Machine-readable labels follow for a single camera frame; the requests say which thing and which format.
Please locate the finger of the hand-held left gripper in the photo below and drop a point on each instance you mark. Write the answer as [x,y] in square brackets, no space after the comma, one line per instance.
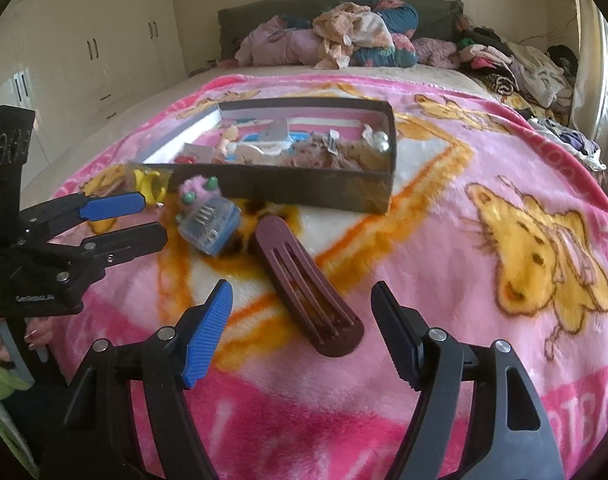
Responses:
[114,206]
[134,240]

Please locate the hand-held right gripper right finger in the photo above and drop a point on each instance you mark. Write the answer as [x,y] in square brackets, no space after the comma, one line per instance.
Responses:
[398,330]

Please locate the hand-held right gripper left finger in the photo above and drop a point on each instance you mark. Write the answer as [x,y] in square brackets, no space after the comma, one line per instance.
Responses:
[206,335]

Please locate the brown hair clip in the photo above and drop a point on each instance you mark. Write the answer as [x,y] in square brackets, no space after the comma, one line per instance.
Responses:
[309,290]

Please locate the dark cardboard box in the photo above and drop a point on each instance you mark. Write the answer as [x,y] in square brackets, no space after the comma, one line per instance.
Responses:
[309,190]

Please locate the silver earring packet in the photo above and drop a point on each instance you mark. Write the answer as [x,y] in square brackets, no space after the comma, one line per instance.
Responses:
[276,132]

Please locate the floral fabric scrunchie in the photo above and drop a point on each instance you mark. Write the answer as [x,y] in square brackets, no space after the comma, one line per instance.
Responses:
[334,157]

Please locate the pearl bow hair clip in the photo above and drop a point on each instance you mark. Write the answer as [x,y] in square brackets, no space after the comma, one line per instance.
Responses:
[378,141]

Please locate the silver hair clip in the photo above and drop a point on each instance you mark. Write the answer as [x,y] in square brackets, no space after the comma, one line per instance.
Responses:
[333,141]

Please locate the pink printed blanket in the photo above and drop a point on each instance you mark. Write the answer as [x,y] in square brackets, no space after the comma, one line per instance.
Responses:
[458,310]

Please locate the clear blue plastic case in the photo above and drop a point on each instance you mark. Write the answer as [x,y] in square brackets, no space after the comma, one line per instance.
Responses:
[209,225]

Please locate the cream wardrobe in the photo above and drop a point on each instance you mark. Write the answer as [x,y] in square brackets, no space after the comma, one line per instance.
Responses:
[84,35]

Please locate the blue card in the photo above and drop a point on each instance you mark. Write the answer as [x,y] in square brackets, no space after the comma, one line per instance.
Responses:
[301,138]

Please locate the pink quilt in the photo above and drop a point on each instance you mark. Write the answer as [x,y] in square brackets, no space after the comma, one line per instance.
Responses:
[279,42]

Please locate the dark green headboard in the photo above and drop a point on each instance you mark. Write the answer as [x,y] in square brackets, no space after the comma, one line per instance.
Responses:
[264,15]

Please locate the pink fuzzy cloth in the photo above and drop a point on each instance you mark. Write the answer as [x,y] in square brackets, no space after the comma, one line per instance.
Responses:
[433,52]

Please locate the pile of clothes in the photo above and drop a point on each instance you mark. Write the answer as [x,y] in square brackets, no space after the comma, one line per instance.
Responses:
[523,65]

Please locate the peach floral cloth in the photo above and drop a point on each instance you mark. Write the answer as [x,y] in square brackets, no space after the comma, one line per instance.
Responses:
[354,30]

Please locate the dark blue floral pillow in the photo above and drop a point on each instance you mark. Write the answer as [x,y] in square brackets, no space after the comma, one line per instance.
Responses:
[401,22]

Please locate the beige curtain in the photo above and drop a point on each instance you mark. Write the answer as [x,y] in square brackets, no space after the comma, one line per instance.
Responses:
[591,60]

